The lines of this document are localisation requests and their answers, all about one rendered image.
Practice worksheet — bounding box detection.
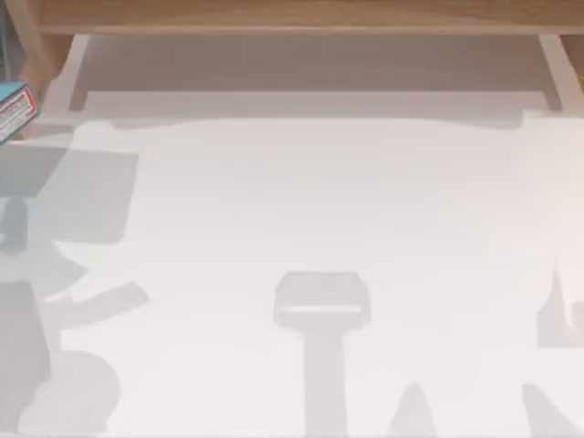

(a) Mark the wooden open shelf cabinet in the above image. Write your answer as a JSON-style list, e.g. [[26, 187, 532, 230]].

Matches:
[[8, 0, 584, 114]]

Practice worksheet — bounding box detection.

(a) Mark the teal and red box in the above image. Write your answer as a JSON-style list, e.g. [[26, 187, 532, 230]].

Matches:
[[0, 80, 42, 146]]

